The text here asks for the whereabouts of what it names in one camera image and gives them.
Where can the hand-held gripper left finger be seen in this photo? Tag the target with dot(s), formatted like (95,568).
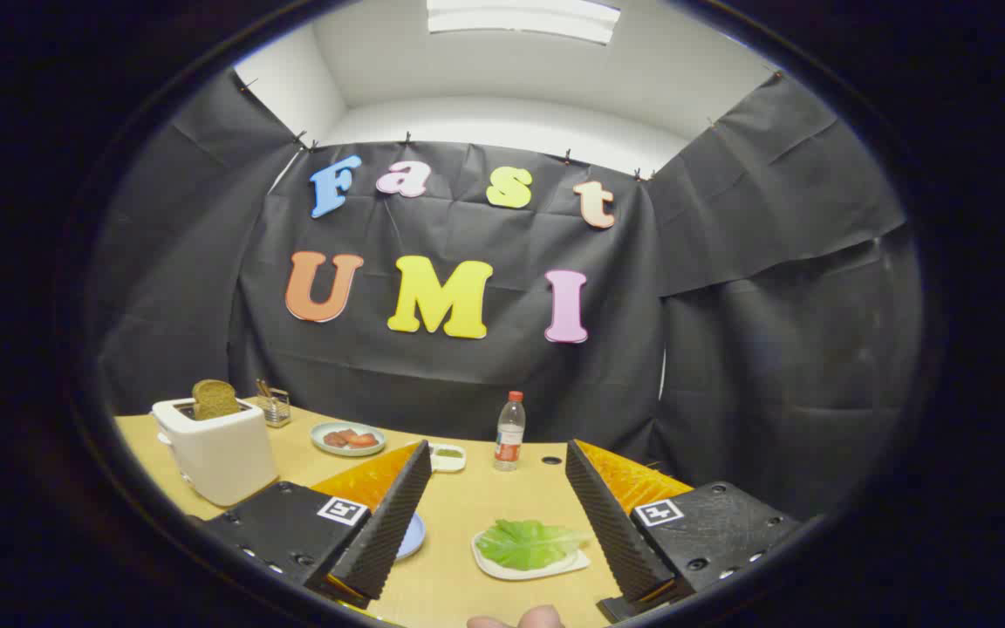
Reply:
(389,532)

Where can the blue round plate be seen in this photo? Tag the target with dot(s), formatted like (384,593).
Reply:
(413,536)

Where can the white square plate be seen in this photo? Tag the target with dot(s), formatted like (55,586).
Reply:
(520,573)

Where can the white divided seasoning dish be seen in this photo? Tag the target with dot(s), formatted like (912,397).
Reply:
(447,458)

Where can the brown toasted bread slice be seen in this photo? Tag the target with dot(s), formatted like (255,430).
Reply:
(215,399)

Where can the brown meat pieces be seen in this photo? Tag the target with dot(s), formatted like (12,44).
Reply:
(335,439)

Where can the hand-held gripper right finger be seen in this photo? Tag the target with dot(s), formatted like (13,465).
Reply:
(616,532)

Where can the clear red-capped water bottle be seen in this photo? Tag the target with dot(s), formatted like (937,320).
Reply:
(509,436)

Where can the red tomato slices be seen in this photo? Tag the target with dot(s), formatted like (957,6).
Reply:
(364,440)

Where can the white toaster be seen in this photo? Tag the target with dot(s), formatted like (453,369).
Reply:
(223,458)

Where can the pale green plate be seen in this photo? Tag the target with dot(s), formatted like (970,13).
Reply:
(347,452)

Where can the green lettuce leaf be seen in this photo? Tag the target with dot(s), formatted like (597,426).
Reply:
(524,542)

